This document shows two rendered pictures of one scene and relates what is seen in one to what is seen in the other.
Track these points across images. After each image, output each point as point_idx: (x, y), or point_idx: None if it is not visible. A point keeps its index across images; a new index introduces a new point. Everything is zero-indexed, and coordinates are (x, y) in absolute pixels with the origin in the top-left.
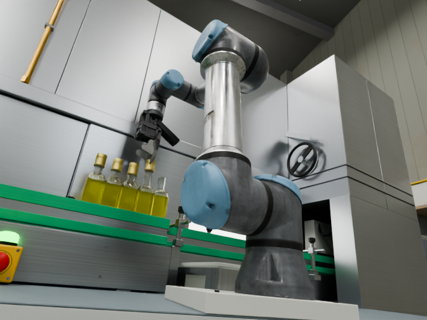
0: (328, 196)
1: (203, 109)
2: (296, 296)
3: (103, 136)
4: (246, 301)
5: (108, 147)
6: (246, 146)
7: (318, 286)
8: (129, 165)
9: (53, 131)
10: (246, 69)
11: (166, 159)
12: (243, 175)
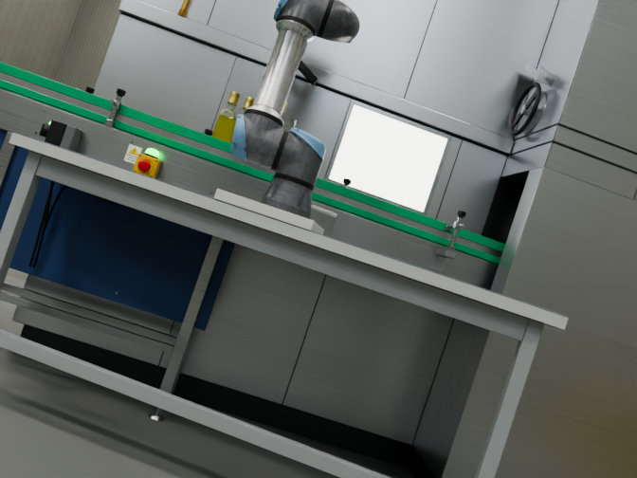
0: (530, 166)
1: (347, 43)
2: (279, 208)
3: (248, 70)
4: (237, 198)
5: (252, 82)
6: (445, 84)
7: (475, 273)
8: None
9: (204, 64)
10: (318, 28)
11: (315, 98)
12: (262, 127)
